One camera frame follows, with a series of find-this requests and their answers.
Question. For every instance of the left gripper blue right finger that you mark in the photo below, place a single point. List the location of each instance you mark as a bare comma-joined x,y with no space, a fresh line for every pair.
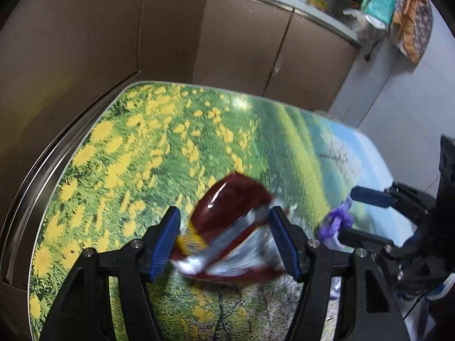
281,232

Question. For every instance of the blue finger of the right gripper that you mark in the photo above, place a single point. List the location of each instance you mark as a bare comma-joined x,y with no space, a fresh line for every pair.
358,239
372,197

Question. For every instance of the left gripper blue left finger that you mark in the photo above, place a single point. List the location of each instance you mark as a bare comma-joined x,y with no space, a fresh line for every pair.
163,241

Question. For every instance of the purple wrapper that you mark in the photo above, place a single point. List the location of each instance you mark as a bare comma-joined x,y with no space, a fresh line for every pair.
337,219

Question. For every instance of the dark red foil snack bag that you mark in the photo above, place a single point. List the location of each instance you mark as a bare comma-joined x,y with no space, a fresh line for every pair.
227,238

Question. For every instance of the brown kitchen cabinets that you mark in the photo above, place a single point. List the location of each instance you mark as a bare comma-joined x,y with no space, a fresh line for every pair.
60,57

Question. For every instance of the orange patterned apron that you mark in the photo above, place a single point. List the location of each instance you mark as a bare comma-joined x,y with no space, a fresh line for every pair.
411,27

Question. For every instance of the green plastic bag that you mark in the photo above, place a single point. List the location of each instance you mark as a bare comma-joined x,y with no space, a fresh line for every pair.
379,12

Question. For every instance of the yellow bottle on counter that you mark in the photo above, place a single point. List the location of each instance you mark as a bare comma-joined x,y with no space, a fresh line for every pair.
321,5

